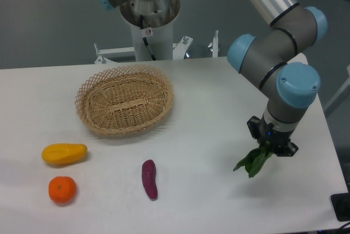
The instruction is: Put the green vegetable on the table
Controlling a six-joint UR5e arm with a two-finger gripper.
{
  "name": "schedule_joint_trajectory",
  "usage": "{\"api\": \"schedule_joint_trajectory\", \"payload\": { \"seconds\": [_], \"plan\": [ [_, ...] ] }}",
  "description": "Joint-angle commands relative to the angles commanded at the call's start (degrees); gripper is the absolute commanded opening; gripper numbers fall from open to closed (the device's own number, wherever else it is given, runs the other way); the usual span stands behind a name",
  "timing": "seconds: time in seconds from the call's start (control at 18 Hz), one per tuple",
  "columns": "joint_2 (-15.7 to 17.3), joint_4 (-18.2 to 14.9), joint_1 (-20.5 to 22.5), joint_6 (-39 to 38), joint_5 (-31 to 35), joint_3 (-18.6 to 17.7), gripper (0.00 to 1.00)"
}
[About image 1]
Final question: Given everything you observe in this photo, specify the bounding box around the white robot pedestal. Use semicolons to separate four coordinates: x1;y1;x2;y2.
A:
120;0;180;46

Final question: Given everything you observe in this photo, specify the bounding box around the purple sweet potato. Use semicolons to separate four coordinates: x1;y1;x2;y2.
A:
142;160;158;200

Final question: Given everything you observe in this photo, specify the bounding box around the white table leg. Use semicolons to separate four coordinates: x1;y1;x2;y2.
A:
323;66;349;118

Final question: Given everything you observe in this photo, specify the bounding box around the black device at edge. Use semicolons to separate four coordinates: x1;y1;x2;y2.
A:
330;192;350;222

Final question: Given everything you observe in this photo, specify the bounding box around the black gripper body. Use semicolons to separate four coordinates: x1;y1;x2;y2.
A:
258;116;292;149

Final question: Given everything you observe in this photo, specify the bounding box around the woven wicker basket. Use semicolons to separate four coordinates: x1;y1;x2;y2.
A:
75;64;174;136

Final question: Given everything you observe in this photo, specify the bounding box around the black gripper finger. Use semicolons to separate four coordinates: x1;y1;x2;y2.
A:
274;141;299;157
247;116;261;144

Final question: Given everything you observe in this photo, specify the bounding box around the orange tangerine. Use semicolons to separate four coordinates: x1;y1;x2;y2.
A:
48;176;77;204

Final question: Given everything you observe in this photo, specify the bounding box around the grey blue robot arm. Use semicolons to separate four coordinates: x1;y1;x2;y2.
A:
99;0;328;157

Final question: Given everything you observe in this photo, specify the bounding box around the yellow papaya half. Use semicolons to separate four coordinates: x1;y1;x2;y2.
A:
42;143;88;166

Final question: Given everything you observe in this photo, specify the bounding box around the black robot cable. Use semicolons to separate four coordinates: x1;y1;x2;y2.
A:
138;14;158;61

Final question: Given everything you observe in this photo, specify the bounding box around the white mounting bracket frame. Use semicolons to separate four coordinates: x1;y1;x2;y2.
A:
94;30;221;64

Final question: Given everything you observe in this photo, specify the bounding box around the green leafy vegetable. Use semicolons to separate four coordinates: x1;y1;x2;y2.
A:
233;141;273;178

